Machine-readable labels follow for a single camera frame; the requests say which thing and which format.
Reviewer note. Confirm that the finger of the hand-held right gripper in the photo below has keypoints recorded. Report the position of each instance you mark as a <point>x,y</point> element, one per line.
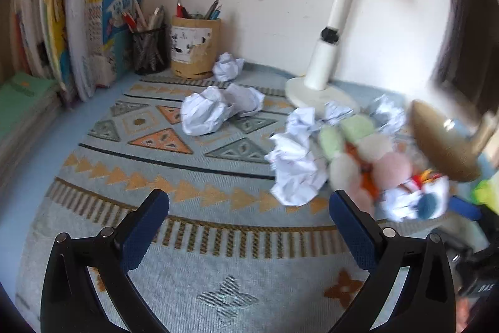
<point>466,210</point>

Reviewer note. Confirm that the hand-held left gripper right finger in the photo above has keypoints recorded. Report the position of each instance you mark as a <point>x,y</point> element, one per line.
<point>356,235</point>

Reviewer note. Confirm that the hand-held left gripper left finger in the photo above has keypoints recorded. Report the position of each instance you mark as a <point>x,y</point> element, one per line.
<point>136,239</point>

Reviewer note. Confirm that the brown woven basket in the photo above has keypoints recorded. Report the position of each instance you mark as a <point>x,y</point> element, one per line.
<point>440,145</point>

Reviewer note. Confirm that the pastel pompom plush toy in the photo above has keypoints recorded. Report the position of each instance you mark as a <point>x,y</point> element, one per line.
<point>390,165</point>

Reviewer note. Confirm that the lime green packet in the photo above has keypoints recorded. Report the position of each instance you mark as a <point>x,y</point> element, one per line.
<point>487,192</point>

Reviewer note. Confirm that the patterned woven mat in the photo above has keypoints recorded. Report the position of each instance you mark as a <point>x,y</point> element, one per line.
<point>218,169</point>

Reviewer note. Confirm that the stack of green books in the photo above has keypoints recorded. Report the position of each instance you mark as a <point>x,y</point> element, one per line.
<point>23,103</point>

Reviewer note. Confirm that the white desk lamp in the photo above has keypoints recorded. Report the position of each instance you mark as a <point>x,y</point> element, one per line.
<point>331,56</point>

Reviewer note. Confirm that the black monitor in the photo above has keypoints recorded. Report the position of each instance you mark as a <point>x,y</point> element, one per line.
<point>475,24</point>

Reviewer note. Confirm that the black mesh pen holder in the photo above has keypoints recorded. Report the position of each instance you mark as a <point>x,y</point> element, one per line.
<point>148,52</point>

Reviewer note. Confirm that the tan cardboard pen holder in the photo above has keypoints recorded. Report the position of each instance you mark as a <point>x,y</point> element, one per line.
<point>195,48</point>

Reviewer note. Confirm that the row of upright books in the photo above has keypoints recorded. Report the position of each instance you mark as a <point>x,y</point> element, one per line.
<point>85,36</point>

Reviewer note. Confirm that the bunch of pens and pencils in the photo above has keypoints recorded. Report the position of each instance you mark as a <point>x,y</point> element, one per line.
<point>144,19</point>
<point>199,11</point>

